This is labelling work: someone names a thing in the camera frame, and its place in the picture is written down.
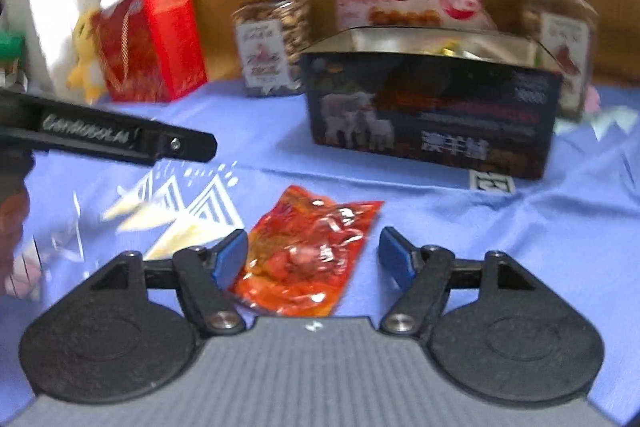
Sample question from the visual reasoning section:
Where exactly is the green white container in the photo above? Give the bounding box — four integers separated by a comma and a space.
0, 32, 27, 90

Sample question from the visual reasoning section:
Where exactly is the person's left hand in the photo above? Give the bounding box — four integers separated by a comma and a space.
0, 189, 32, 297

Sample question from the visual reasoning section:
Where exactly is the red paper box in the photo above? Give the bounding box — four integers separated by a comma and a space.
92, 0, 208, 104

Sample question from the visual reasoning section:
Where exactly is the clear nut jar gold lid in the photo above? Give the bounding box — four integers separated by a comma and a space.
517, 0, 600, 122
232, 0, 312, 98

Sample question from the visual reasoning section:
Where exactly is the blue printed blanket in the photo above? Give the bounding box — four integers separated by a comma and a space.
0, 77, 640, 413

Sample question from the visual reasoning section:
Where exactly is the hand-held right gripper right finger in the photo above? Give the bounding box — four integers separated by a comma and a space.
378, 227, 511, 338

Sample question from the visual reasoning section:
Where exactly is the dark sheep print box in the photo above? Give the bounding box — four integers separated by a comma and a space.
300, 28, 565, 181

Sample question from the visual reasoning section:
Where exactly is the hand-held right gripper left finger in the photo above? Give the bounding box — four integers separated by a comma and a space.
125, 229, 249, 338

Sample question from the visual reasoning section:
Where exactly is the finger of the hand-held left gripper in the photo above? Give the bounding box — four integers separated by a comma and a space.
142, 124, 218, 165

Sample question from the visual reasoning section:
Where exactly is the red snack packet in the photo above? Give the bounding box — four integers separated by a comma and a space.
227, 185, 385, 318

